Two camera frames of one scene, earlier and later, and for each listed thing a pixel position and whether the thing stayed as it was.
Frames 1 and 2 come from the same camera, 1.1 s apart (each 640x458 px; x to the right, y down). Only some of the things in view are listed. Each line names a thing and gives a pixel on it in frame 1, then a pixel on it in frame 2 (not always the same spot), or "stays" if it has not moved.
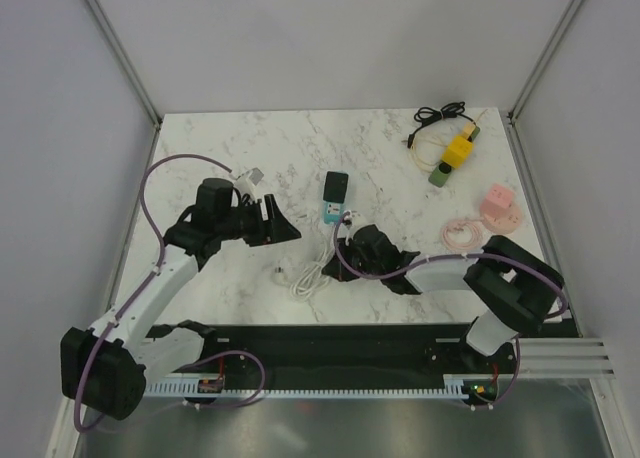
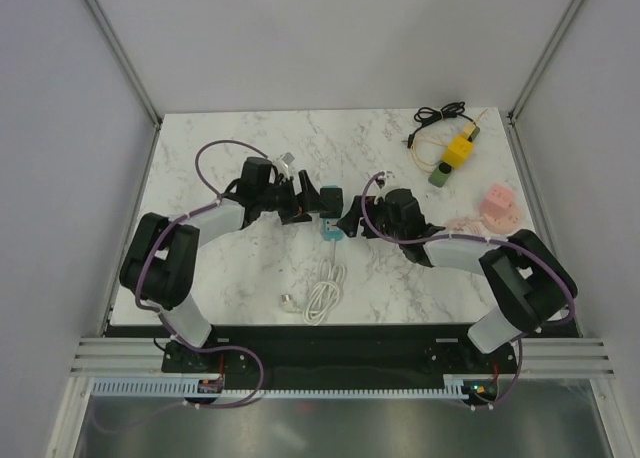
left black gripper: (276, 229) -> (306, 202)
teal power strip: (332, 211) -> (329, 231)
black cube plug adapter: (335, 187) -> (331, 202)
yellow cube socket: (457, 151) stays
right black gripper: (335, 271) -> (349, 222)
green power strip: (440, 173) stays
